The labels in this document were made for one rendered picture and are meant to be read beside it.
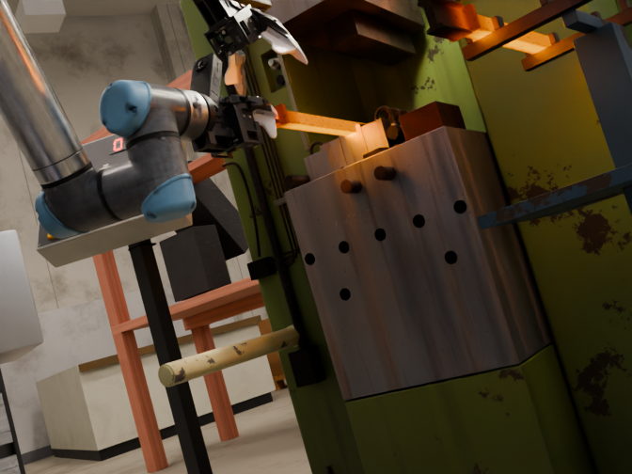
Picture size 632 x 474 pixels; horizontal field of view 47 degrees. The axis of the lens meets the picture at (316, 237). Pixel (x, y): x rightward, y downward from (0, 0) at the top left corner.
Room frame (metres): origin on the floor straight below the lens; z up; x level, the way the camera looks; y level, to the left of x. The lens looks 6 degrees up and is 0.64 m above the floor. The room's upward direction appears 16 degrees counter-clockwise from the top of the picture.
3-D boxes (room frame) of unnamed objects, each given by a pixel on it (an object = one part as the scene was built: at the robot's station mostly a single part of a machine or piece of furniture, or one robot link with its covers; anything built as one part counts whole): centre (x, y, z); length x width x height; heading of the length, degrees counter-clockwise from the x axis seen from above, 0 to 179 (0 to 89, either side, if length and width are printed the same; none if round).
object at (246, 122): (1.13, 0.10, 0.98); 0.12 x 0.08 x 0.09; 148
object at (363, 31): (1.69, -0.26, 1.24); 0.30 x 0.07 x 0.06; 148
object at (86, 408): (7.64, 2.07, 0.42); 2.20 x 1.78 x 0.83; 32
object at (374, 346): (1.65, -0.27, 0.69); 0.56 x 0.38 x 0.45; 148
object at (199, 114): (1.06, 0.14, 0.99); 0.08 x 0.05 x 0.08; 58
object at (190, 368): (1.60, 0.23, 0.62); 0.44 x 0.05 x 0.05; 148
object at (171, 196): (1.00, 0.20, 0.89); 0.11 x 0.08 x 0.11; 78
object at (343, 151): (1.67, -0.22, 0.96); 0.42 x 0.20 x 0.09; 148
